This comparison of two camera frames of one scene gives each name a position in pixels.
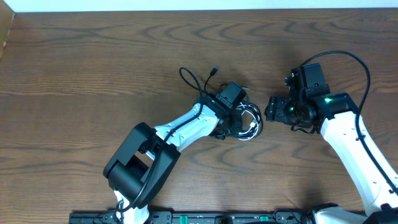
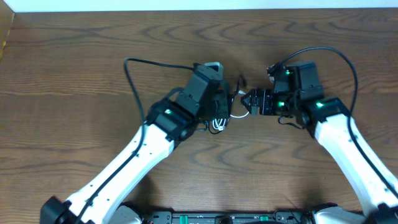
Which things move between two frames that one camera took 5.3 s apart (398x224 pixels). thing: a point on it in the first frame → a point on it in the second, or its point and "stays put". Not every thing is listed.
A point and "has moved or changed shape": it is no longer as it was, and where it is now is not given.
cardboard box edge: (7, 17) stays put
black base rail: (198, 217) stays put
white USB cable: (251, 133) has moved or changed shape
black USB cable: (250, 104) → (207, 124)
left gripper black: (236, 125) → (222, 104)
